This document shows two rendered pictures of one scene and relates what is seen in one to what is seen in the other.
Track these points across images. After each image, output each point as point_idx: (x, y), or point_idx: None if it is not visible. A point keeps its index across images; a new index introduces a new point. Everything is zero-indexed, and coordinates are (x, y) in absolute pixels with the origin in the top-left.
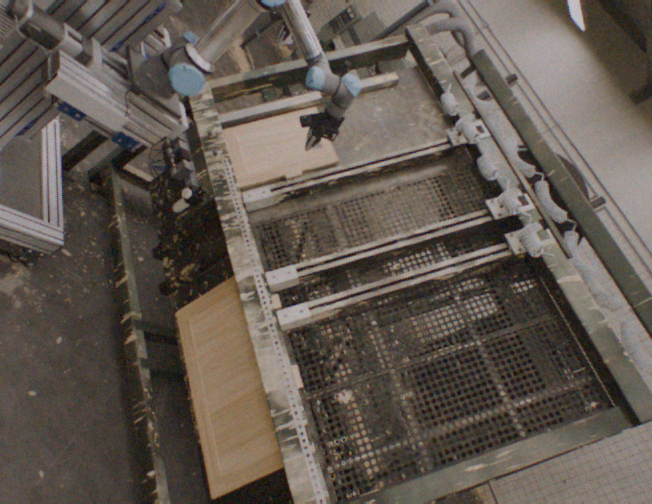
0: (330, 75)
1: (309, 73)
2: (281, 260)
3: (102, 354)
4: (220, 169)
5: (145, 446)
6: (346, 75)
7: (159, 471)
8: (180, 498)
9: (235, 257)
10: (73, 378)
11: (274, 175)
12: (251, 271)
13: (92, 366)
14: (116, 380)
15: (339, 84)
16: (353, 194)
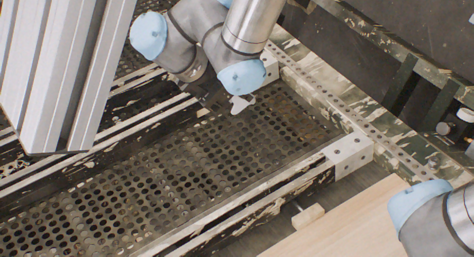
0: None
1: None
2: (271, 103)
3: (472, 61)
4: (446, 180)
5: (355, 12)
6: (157, 19)
7: (331, 5)
8: (322, 54)
9: (330, 72)
10: (467, 6)
11: (343, 208)
12: (299, 65)
13: (466, 38)
14: (438, 60)
15: (170, 9)
16: (191, 220)
